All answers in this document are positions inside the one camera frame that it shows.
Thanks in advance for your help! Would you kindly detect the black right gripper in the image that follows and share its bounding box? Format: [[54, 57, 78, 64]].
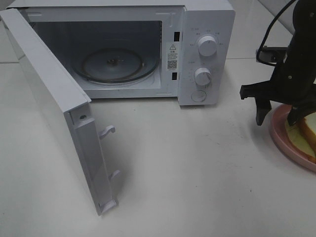
[[240, 53, 316, 126]]

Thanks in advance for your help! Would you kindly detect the pink plate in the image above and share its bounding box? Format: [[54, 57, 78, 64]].
[[270, 105, 316, 173]]

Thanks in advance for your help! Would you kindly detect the white bread sandwich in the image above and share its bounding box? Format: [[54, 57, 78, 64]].
[[285, 113, 316, 163]]

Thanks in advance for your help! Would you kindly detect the round door release button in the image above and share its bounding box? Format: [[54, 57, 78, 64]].
[[191, 90, 206, 102]]

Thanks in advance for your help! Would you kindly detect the white microwave door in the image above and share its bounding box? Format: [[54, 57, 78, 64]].
[[0, 9, 117, 215]]

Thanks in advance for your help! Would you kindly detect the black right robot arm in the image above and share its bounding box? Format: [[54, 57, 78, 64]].
[[240, 0, 316, 126]]

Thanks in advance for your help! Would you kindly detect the lower white microwave knob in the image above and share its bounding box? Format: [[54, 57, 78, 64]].
[[194, 67, 211, 86]]

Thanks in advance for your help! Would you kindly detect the white microwave knob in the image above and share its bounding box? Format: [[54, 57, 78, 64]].
[[194, 67, 211, 86], [197, 35, 218, 57]]

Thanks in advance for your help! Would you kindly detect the upper white microwave knob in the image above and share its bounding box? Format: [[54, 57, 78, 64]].
[[197, 35, 218, 57]]

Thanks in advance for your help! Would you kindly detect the white microwave oven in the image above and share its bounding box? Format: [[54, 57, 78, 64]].
[[5, 0, 235, 106]]

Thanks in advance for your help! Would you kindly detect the glass microwave turntable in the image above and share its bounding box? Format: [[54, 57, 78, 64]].
[[72, 47, 160, 83]]

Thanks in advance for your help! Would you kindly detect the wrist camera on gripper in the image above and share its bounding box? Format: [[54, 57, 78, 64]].
[[256, 46, 288, 66]]

